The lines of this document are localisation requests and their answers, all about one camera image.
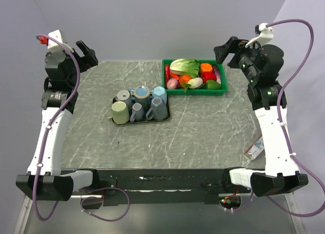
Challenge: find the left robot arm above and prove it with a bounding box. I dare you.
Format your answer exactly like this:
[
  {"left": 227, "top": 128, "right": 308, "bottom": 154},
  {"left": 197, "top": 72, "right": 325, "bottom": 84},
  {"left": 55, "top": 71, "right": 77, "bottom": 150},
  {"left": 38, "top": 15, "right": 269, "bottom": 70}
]
[{"left": 16, "top": 41, "right": 101, "bottom": 201}]

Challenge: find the purple toy eggplant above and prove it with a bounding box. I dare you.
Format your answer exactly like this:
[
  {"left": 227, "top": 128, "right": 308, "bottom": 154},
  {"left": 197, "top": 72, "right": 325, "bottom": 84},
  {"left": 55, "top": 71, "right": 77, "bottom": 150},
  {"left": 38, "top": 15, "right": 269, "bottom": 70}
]
[{"left": 212, "top": 64, "right": 221, "bottom": 84}]

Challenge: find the light green mug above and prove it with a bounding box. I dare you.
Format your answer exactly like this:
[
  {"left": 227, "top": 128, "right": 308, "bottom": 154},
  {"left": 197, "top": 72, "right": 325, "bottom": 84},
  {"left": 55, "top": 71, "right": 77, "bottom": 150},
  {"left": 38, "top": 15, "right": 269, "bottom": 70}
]
[{"left": 105, "top": 102, "right": 129, "bottom": 124}]

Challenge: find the red toy bell pepper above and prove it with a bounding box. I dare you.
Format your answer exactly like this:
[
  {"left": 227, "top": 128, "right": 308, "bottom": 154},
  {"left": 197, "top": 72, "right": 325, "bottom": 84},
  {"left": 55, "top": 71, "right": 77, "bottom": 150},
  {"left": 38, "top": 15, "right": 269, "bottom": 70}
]
[{"left": 200, "top": 72, "right": 217, "bottom": 84}]

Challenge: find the aluminium frame rail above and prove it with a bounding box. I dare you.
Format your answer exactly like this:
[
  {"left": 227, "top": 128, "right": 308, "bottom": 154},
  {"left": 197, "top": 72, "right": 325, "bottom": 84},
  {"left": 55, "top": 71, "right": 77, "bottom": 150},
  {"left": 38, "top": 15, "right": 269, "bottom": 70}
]
[{"left": 285, "top": 193, "right": 306, "bottom": 234}]

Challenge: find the black serving tray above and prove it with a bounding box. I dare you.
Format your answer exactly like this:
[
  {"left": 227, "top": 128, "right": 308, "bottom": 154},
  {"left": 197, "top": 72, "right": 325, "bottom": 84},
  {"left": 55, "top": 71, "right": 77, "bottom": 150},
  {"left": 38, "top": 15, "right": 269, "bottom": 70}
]
[{"left": 112, "top": 94, "right": 171, "bottom": 125}]

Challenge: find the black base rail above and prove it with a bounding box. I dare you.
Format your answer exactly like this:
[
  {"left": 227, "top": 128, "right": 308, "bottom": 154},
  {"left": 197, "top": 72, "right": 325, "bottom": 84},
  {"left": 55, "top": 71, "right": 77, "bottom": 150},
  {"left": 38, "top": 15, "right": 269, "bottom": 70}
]
[{"left": 72, "top": 169, "right": 250, "bottom": 206}]

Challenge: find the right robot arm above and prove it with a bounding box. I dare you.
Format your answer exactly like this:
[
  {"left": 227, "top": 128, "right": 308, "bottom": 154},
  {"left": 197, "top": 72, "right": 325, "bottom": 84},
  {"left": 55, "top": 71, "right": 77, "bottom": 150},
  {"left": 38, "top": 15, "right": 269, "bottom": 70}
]
[{"left": 214, "top": 37, "right": 308, "bottom": 197}]

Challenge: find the green toy bell pepper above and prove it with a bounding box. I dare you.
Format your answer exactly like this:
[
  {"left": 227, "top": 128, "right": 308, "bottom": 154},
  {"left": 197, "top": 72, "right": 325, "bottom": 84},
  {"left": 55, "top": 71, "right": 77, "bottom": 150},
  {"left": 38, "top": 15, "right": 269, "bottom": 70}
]
[{"left": 205, "top": 80, "right": 221, "bottom": 90}]

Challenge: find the small packaged card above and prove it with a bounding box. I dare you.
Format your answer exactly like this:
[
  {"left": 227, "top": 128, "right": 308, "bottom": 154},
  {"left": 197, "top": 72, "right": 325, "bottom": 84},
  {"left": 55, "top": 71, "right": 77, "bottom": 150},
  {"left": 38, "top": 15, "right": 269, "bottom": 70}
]
[{"left": 244, "top": 136, "right": 264, "bottom": 160}]

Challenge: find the white toy radish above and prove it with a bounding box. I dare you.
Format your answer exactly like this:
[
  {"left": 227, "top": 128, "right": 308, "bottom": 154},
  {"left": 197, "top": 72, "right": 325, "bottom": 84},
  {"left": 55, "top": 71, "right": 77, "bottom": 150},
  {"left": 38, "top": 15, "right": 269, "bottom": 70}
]
[{"left": 187, "top": 77, "right": 203, "bottom": 89}]

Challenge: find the small orange toy vegetable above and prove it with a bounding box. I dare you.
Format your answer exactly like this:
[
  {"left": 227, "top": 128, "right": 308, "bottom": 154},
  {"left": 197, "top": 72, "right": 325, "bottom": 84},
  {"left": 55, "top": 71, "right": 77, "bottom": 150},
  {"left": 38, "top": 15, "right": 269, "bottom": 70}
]
[{"left": 179, "top": 75, "right": 191, "bottom": 86}]

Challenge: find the small grey-blue mug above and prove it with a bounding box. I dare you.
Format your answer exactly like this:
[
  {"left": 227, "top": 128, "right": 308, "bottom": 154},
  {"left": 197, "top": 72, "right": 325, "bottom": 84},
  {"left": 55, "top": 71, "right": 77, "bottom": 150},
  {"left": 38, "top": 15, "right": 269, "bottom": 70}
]
[{"left": 129, "top": 103, "right": 145, "bottom": 122}]

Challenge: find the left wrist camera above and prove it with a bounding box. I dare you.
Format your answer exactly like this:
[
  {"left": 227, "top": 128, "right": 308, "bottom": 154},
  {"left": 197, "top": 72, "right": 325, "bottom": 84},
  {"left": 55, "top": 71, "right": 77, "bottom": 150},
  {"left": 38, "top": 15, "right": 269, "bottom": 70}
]
[{"left": 39, "top": 29, "right": 76, "bottom": 54}]

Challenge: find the purple toy onion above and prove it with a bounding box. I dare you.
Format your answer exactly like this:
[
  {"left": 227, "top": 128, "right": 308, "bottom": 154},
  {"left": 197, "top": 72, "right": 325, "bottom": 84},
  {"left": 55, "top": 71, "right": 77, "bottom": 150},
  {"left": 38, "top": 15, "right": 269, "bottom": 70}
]
[{"left": 166, "top": 78, "right": 179, "bottom": 90}]

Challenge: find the frosted grey mug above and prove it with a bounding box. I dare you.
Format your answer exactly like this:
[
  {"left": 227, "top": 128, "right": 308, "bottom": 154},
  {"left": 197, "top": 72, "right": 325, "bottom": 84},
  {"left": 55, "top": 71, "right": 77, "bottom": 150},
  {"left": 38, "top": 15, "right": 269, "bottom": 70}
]
[{"left": 115, "top": 90, "right": 134, "bottom": 111}]

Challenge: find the large grey faceted mug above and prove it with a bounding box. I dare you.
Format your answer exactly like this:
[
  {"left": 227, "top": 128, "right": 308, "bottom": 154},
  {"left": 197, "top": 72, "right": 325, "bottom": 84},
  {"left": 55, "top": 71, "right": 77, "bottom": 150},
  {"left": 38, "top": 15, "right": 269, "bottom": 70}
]
[{"left": 146, "top": 97, "right": 168, "bottom": 120}]

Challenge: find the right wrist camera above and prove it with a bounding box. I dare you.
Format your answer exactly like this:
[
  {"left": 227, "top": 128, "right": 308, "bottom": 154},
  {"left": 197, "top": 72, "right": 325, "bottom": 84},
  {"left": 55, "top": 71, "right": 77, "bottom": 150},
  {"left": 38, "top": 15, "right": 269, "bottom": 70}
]
[{"left": 245, "top": 23, "right": 274, "bottom": 48}]

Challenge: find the toy cabbage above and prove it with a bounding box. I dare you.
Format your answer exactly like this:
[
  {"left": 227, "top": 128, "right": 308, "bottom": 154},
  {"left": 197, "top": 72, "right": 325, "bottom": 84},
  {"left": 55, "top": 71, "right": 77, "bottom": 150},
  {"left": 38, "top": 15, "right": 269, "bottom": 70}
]
[{"left": 170, "top": 58, "right": 200, "bottom": 78}]

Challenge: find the red toy chili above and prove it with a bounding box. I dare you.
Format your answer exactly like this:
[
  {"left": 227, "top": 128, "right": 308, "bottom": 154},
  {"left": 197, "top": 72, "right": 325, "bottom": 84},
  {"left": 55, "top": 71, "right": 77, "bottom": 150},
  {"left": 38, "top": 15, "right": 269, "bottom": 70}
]
[{"left": 165, "top": 64, "right": 170, "bottom": 82}]

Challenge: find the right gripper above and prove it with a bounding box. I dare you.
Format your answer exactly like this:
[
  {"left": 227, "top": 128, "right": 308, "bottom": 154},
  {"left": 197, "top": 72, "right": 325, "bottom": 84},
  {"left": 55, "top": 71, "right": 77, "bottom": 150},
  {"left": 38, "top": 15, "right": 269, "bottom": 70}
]
[{"left": 213, "top": 37, "right": 265, "bottom": 83}]

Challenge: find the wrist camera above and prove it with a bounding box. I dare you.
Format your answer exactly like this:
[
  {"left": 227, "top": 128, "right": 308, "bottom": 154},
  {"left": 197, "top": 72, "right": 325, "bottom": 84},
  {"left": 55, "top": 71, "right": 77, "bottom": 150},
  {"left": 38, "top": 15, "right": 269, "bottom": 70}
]
[
  {"left": 39, "top": 29, "right": 76, "bottom": 54},
  {"left": 245, "top": 23, "right": 274, "bottom": 48}
]

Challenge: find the blue patterned mug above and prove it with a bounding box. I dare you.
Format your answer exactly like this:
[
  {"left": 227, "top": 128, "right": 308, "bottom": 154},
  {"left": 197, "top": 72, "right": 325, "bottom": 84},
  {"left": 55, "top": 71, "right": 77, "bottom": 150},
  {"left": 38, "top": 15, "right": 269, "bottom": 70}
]
[{"left": 129, "top": 85, "right": 151, "bottom": 111}]

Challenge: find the orange toy pepper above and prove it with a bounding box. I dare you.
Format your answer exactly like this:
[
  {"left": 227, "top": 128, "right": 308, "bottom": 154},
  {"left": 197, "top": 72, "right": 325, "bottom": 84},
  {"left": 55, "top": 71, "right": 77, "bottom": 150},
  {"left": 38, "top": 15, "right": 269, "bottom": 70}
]
[{"left": 199, "top": 63, "right": 213, "bottom": 74}]

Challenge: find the light blue faceted mug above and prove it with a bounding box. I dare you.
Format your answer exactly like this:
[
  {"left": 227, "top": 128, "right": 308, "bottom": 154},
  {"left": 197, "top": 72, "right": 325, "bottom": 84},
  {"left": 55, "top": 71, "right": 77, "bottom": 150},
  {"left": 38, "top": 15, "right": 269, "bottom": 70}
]
[{"left": 151, "top": 86, "right": 167, "bottom": 104}]

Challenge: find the green plastic crate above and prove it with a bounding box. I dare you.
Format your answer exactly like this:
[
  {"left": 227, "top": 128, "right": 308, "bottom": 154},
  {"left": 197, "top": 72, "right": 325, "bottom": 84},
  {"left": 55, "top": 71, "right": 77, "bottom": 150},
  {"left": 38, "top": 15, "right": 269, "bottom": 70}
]
[{"left": 165, "top": 59, "right": 228, "bottom": 96}]

